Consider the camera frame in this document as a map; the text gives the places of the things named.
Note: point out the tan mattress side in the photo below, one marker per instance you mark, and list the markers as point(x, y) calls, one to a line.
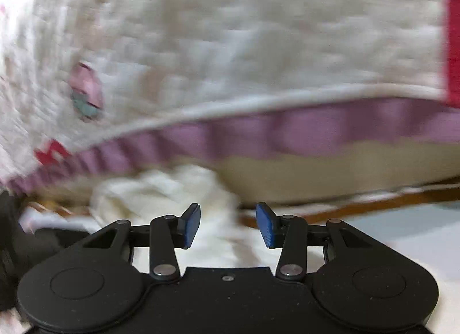
point(323, 172)

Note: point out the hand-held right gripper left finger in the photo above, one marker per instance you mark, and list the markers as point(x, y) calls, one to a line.
point(190, 227)

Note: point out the white quilt with red prints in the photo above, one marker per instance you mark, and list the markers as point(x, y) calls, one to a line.
point(230, 50)

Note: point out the cream fleece garment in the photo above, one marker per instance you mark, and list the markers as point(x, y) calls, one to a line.
point(161, 190)

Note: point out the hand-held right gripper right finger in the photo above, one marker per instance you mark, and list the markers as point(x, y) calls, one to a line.
point(266, 228)

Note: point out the plaid bed sheet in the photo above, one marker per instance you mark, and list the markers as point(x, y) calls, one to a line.
point(388, 226)

